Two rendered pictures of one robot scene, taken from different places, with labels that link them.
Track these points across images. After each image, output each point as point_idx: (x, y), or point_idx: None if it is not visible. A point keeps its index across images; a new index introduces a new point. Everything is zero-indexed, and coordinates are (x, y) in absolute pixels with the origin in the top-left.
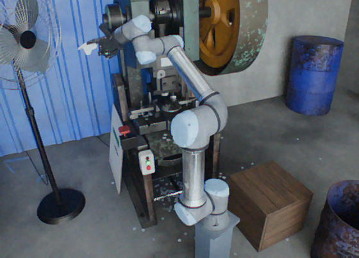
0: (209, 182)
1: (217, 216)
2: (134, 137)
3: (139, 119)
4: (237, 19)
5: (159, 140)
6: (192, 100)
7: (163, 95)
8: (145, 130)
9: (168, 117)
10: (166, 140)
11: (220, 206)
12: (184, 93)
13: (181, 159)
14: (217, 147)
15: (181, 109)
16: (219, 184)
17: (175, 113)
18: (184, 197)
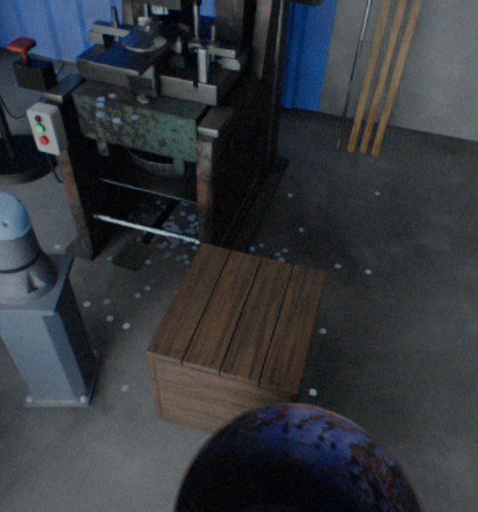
0: None
1: None
2: (37, 68)
3: (101, 46)
4: None
5: (92, 99)
6: (222, 52)
7: (154, 11)
8: (88, 71)
9: (101, 55)
10: (107, 106)
11: None
12: (259, 39)
13: (167, 169)
14: (204, 174)
15: (150, 52)
16: None
17: (127, 53)
18: None
